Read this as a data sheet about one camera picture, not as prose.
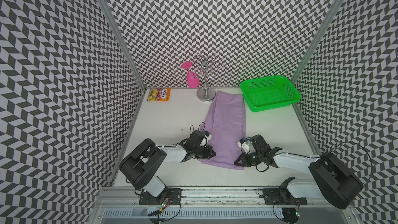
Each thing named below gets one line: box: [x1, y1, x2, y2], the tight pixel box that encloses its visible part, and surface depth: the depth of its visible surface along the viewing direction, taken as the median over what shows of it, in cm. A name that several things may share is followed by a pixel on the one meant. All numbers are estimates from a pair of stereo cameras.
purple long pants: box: [201, 90, 247, 171], surface depth 96 cm
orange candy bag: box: [146, 87, 172, 102], surface depth 114 cm
